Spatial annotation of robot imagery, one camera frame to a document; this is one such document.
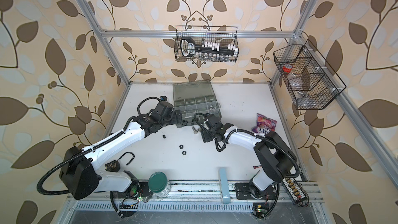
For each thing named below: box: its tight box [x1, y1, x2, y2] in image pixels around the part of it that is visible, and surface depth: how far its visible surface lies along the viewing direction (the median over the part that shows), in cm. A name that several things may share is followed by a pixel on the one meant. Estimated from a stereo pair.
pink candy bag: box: [251, 113, 278, 135], surface depth 97 cm
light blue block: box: [219, 168, 232, 204], surface depth 72 cm
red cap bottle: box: [282, 63, 293, 76], surface depth 88 cm
